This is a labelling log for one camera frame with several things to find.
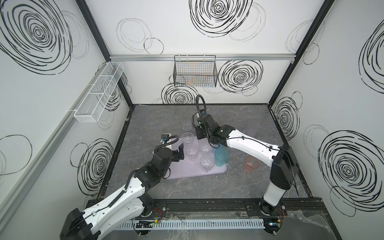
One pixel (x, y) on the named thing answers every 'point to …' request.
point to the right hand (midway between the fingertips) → (196, 128)
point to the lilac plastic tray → (199, 158)
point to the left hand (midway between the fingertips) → (176, 144)
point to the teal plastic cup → (221, 155)
